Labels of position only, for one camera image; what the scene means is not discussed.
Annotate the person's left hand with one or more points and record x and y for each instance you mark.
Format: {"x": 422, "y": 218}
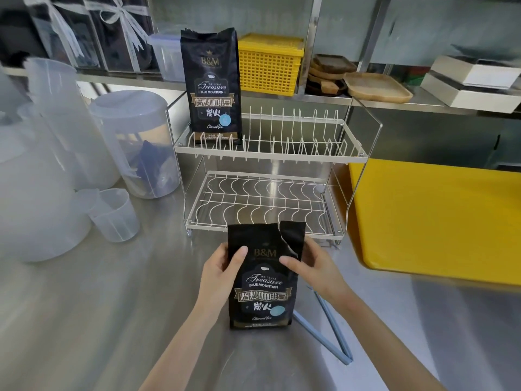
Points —
{"x": 215, "y": 280}

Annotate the person's right hand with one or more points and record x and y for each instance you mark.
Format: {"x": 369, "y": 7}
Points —
{"x": 321, "y": 276}

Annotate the person's left thumb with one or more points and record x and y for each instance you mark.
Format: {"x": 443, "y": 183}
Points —
{"x": 237, "y": 259}

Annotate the person's right thumb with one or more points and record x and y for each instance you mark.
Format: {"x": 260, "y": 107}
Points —
{"x": 293, "y": 265}

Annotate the torn black coffee bag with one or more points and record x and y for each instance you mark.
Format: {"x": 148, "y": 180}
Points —
{"x": 264, "y": 280}

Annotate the person's right forearm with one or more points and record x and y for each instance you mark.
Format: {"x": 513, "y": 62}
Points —
{"x": 382, "y": 346}

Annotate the person's left forearm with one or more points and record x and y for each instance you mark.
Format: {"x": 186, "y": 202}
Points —
{"x": 179, "y": 354}

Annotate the light blue plastic tongs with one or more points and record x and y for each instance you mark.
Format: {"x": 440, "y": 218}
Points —
{"x": 329, "y": 337}

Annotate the blue items inside pitcher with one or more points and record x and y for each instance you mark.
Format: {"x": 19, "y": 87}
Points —
{"x": 156, "y": 164}

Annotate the small clear measuring cup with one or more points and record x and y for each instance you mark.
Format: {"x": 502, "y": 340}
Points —
{"x": 114, "y": 217}

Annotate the yellow plastic tray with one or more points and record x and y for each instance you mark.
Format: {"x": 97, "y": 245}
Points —
{"x": 439, "y": 219}

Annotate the clear lidded plastic pitcher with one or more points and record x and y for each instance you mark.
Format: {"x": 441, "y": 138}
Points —
{"x": 126, "y": 130}

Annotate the sealed black coffee bag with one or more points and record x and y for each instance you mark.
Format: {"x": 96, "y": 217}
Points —
{"x": 211, "y": 85}

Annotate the yellow plastic basket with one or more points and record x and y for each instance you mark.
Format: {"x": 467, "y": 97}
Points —
{"x": 268, "y": 65}

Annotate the light wooden tray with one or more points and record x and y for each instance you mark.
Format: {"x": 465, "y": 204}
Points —
{"x": 378, "y": 87}

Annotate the stack of dark wooden trays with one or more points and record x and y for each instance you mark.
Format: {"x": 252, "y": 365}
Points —
{"x": 329, "y": 69}

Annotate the large translucent plastic bucket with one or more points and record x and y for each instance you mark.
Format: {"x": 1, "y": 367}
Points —
{"x": 36, "y": 207}

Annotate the stainless steel shelf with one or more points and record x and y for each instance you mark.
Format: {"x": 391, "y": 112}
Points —
{"x": 423, "y": 102}

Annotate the clear lidded storage container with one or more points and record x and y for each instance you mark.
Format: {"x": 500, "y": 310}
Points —
{"x": 169, "y": 56}

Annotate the tall translucent plastic pitcher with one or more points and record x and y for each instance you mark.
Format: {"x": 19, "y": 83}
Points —
{"x": 69, "y": 118}

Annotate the white flat box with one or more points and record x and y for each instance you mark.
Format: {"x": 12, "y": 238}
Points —
{"x": 476, "y": 71}
{"x": 456, "y": 95}

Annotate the black ribboned gift box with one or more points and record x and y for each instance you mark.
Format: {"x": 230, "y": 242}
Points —
{"x": 61, "y": 28}
{"x": 118, "y": 32}

